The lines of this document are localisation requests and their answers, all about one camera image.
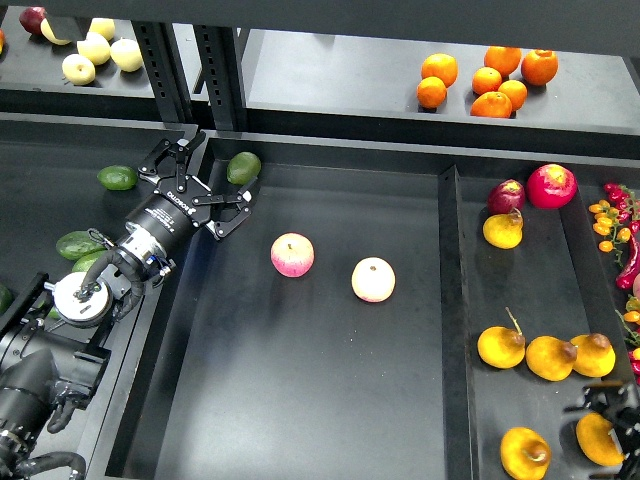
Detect black centre tray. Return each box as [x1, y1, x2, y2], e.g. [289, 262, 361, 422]
[120, 132, 465, 479]

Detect dark avocado at left edge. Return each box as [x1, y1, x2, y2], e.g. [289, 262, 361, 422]
[0, 284, 14, 315]

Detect yellow pear tray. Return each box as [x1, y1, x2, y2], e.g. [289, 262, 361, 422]
[525, 336, 577, 382]
[482, 209, 524, 250]

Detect pink red apple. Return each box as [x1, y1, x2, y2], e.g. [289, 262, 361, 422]
[270, 232, 315, 278]

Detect green avocado middle cluster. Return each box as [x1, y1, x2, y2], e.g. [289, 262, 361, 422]
[71, 250, 105, 273]

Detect dark red apple on shelf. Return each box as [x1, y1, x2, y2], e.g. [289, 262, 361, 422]
[19, 6, 46, 36]

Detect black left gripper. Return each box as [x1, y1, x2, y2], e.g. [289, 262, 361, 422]
[125, 132, 258, 253]

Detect orange top left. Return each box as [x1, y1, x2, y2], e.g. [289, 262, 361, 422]
[421, 53, 459, 88]

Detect dark green avocado upper cluster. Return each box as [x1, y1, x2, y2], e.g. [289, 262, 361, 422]
[55, 230, 105, 260]

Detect bright red apple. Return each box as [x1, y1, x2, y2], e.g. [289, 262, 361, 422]
[525, 164, 578, 209]

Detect orange lower left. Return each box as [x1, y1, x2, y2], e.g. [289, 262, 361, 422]
[416, 76, 447, 109]

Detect pale yellow apple half hidden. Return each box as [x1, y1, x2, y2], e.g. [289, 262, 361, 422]
[40, 18, 70, 46]

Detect orange bottom front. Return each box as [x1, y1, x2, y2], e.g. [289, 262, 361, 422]
[470, 91, 512, 118]

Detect red and orange cherry tomatoes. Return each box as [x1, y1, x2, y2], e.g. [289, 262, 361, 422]
[588, 182, 639, 254]

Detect red chili pepper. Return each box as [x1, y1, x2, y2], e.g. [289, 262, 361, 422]
[615, 235, 639, 290]

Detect green avocado left tray top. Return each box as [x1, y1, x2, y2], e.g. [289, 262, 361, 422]
[97, 165, 138, 191]

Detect black perforated shelf post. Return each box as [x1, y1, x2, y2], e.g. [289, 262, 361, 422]
[193, 25, 248, 132]
[131, 21, 193, 123]

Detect black perforated shelf post right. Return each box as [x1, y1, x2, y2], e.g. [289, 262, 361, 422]
[193, 25, 248, 132]

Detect pale yellow apple centre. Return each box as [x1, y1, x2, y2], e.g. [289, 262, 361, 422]
[76, 32, 111, 66]

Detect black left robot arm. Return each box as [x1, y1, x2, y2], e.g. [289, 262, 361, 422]
[1, 132, 262, 479]

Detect yellow pear upper right tray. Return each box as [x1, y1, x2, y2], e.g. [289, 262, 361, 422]
[482, 209, 524, 250]

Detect black right tray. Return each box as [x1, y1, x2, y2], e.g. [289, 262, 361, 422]
[438, 156, 633, 479]

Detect yellow pear middle right tray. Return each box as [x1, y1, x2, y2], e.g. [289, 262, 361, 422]
[525, 336, 577, 382]

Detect pale yellow apple right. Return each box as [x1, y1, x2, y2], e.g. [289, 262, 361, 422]
[110, 38, 143, 73]

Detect pale yellow pink apple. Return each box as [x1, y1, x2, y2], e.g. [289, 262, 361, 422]
[351, 257, 396, 303]

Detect small orange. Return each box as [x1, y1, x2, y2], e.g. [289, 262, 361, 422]
[498, 80, 528, 112]
[471, 66, 503, 96]

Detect yellow pear with long stem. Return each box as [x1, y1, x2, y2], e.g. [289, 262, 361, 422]
[477, 307, 526, 369]

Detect green avocado at tray corner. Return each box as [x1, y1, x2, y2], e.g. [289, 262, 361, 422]
[226, 151, 262, 185]

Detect dark red apple right tray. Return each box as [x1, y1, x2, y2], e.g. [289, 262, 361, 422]
[487, 179, 526, 215]

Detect pale yellow apple back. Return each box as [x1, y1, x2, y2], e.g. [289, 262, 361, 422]
[89, 17, 116, 41]

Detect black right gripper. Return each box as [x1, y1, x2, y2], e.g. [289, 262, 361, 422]
[564, 381, 639, 458]

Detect black perforated shelf post left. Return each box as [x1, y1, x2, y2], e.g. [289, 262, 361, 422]
[131, 21, 193, 123]

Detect pale yellow apple front left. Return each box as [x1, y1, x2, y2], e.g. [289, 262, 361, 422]
[61, 54, 96, 86]

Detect small orange right centre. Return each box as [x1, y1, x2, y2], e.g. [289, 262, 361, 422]
[498, 80, 528, 112]

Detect yellow pear behind arm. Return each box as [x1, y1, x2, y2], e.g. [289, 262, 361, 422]
[570, 333, 616, 378]

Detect green avocado lower cluster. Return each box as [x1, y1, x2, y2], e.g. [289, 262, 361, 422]
[47, 307, 61, 320]

